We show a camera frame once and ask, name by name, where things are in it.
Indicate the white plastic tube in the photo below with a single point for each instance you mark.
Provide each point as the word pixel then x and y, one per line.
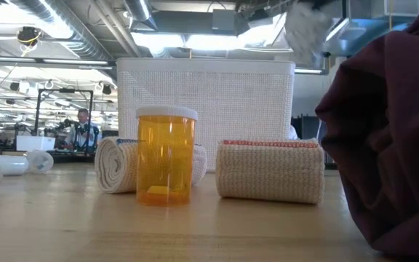
pixel 11 165

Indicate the grey ceiling box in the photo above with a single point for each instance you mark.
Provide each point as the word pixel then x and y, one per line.
pixel 224 20

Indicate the black metal frame stand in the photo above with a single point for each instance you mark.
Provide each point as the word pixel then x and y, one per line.
pixel 36 109

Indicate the black hanging spotlight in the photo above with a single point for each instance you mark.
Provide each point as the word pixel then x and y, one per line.
pixel 14 86
pixel 107 89

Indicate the bandage roll red stitching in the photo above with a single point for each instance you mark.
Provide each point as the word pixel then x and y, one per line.
pixel 267 174

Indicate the background black robot arms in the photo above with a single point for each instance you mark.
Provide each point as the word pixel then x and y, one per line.
pixel 58 129

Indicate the black equipment rack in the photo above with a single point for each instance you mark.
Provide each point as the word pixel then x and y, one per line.
pixel 307 127

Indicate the bandage roll blue stitching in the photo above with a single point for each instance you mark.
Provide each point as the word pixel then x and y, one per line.
pixel 116 167

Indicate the white perforated plastic basket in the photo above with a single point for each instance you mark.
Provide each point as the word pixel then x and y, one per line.
pixel 231 91

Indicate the orange pill bottle white cap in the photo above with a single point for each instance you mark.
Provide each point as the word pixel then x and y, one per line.
pixel 166 156

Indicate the small black monitor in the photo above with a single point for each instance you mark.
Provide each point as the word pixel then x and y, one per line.
pixel 110 133

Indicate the person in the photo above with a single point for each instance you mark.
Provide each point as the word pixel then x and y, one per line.
pixel 83 116

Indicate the clear plastic bottle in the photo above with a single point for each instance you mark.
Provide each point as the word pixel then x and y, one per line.
pixel 40 162

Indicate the white box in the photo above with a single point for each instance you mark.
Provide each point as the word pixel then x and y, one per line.
pixel 35 143

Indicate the maroon cloth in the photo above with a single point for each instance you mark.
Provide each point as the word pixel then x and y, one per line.
pixel 395 145

